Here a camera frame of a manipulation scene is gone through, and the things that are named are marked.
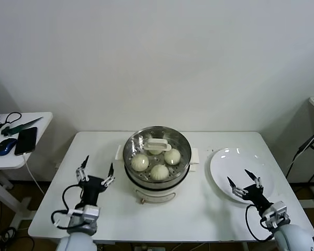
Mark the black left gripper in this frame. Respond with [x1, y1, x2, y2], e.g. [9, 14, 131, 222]
[75, 155, 115, 208]

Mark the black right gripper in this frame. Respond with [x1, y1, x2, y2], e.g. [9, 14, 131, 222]
[227, 169, 274, 211]

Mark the glass lid with cream handle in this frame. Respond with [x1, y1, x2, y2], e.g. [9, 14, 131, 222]
[123, 126, 193, 184]

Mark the stainless steel steamer basket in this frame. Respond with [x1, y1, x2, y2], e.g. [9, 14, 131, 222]
[116, 126, 200, 190]

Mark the white round plate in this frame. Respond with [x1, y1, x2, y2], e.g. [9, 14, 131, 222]
[209, 148, 275, 206]

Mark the white electric cooker base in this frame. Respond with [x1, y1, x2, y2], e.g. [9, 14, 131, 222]
[124, 162, 197, 205]

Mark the white side table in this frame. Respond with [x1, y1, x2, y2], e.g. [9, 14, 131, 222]
[0, 111, 54, 231]

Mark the black smartphone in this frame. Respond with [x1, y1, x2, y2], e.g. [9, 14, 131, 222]
[14, 127, 38, 156]

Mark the blue computer mouse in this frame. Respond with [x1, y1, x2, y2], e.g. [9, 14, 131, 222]
[0, 138, 18, 157]

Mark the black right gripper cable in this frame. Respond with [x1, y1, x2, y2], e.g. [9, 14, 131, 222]
[245, 203, 276, 242]

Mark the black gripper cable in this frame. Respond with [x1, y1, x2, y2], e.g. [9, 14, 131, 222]
[245, 203, 276, 242]
[51, 184, 84, 231]

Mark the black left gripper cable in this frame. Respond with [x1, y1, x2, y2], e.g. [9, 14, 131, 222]
[51, 184, 84, 231]

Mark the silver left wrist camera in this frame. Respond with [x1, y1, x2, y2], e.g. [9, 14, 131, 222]
[68, 204, 100, 225]

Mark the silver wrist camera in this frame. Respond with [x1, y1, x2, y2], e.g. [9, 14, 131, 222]
[261, 200, 290, 230]
[68, 204, 100, 225]

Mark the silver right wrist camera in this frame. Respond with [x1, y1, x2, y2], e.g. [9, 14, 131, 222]
[261, 200, 290, 230]

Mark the white charging cable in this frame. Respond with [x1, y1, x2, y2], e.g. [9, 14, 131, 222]
[22, 153, 46, 196]

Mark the black power cable with adapter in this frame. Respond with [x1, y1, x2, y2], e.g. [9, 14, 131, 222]
[285, 134, 314, 195]

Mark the thin black looped cable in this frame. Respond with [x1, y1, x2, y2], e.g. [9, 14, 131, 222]
[0, 111, 22, 129]

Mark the black floor cable bundle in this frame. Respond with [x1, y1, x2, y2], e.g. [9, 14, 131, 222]
[0, 226, 19, 248]

